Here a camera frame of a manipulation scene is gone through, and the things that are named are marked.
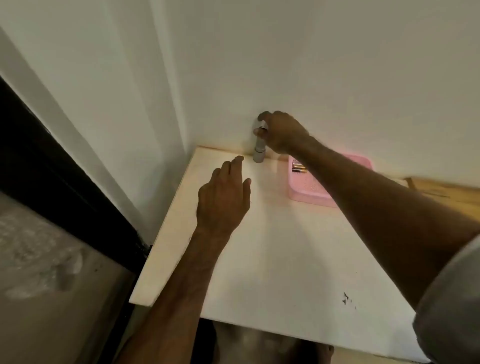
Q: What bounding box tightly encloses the wood-grain board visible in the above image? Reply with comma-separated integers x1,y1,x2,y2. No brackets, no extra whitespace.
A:
403,176,480,222

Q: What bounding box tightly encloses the person's left leg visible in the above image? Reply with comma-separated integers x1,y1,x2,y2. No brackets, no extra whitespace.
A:
191,318,218,364

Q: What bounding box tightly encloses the black door frame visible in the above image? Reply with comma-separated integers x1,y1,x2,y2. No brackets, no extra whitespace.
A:
0,76,151,364

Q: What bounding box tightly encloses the grey flashlight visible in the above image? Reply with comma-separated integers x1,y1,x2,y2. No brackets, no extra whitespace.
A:
253,127,268,164

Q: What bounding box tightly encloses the pink plastic basket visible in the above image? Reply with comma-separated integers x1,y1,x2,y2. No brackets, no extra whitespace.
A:
287,151,375,208

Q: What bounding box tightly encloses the person's right hand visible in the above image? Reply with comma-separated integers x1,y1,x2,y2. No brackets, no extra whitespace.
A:
253,110,313,155

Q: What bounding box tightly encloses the person's left forearm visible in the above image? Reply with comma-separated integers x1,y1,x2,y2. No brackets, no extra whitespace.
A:
114,226,233,364

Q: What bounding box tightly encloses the person's right forearm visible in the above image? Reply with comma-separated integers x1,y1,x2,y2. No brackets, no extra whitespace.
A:
290,134,480,312

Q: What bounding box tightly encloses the clear bubble wrap sheet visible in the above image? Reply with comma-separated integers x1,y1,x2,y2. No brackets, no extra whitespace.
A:
0,217,84,301

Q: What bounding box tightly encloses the white shirt sleeve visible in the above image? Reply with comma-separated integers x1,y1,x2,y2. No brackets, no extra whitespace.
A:
412,234,480,364

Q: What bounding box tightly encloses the person's left hand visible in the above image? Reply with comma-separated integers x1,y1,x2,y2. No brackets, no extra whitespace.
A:
196,155,253,238

